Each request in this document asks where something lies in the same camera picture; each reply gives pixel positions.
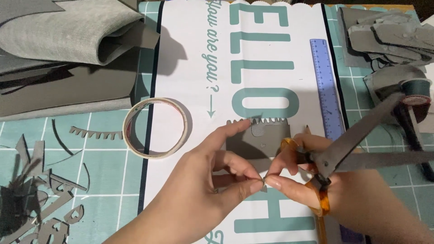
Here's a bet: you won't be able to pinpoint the person's left hand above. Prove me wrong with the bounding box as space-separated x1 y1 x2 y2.
154 119 265 235

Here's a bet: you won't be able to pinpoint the person's right hand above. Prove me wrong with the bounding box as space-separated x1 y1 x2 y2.
264 133 373 219

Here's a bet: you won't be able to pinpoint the amber handled steel scissors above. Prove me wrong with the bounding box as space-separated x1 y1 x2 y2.
280 91 434 244

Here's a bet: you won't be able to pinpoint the grey scalloped edge sheet piece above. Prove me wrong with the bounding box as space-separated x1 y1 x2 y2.
225 117 294 160

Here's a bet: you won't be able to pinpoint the cream masking tape roll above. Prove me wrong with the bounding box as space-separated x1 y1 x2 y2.
122 98 189 160

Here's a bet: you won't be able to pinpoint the teal grid cutting mat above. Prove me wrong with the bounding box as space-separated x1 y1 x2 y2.
0 0 434 244

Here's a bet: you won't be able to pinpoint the white mat with teal letters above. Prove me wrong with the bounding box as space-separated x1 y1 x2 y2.
137 0 350 244

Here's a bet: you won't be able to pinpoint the thin curved grey sliver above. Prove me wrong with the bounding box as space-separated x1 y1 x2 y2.
52 119 74 156
83 163 91 192

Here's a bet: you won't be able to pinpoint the blue transparent plastic ruler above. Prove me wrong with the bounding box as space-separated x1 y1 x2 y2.
309 39 346 141

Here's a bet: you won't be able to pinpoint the grey scalloped strip offcut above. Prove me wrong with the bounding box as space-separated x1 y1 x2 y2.
69 126 123 140

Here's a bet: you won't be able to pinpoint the rolled grey sheet piece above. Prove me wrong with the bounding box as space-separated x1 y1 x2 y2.
363 64 428 106

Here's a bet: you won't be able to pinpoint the dark green thread spool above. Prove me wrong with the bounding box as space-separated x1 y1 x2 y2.
400 79 433 124

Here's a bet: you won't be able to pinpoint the heap of grey cut pieces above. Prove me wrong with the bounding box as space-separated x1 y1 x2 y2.
337 7 434 70

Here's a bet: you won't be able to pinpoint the pile of grey offcut scraps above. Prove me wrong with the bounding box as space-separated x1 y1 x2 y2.
0 134 90 244

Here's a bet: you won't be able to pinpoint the stack of grey fabric sheets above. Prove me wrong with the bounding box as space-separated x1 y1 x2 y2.
0 0 160 122

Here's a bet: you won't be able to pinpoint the black strap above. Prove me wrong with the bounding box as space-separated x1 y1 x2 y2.
393 102 434 182

